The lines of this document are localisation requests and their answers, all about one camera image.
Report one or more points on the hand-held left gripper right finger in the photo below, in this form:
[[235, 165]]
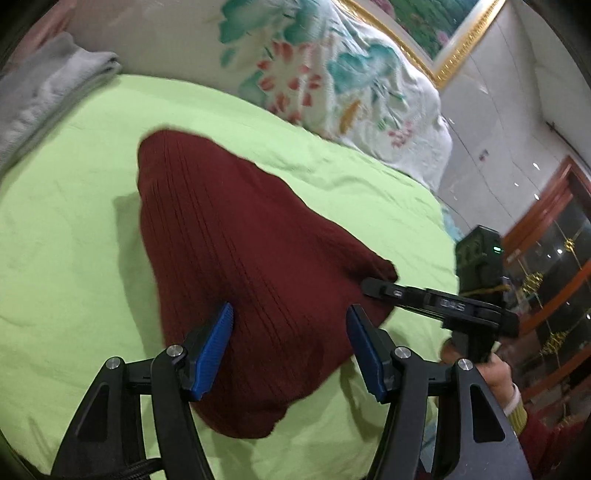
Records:
[[367, 353]]

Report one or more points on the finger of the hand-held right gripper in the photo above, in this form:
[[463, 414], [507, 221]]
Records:
[[401, 293]]

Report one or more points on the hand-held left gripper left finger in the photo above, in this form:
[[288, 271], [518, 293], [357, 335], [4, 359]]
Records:
[[212, 353]]

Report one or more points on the maroon ribbed sweater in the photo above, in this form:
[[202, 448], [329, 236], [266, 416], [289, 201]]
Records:
[[240, 258]]

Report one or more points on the person's right forearm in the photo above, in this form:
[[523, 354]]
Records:
[[549, 443]]

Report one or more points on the person's right hand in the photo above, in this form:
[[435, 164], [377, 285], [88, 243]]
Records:
[[496, 378]]

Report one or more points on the wooden glass-door cabinet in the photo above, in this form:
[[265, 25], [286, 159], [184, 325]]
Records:
[[554, 286]]

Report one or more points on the light green bed sheet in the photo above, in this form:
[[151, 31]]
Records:
[[69, 258]]

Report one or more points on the white floral quilt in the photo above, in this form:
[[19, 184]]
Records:
[[323, 69]]

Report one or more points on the gold-framed landscape painting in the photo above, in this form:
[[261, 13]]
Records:
[[443, 37]]

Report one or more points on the grey folded cloth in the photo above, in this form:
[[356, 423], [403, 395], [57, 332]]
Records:
[[41, 87]]

